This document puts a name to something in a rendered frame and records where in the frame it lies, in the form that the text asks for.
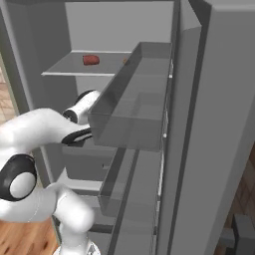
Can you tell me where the grey fridge shelf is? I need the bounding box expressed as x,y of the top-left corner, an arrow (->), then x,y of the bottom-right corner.
41,50 -> 133,78

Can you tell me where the red pork loin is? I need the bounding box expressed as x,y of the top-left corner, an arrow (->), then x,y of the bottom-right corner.
82,54 -> 101,67

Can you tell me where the large grey door bin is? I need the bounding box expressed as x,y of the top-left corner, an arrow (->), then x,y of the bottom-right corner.
87,41 -> 173,153

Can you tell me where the grey fridge drawer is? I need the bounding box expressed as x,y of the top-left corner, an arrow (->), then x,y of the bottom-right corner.
61,144 -> 118,182

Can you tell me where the grey fridge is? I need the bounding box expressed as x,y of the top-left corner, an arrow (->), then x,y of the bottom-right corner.
0,0 -> 182,255

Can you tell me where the small grey door bin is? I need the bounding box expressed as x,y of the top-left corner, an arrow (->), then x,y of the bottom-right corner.
98,147 -> 165,255

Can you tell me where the grey fridge door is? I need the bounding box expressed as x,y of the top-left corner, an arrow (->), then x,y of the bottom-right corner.
154,0 -> 255,255

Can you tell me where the grey cabinet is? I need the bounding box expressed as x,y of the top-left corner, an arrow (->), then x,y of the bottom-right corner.
218,213 -> 255,255

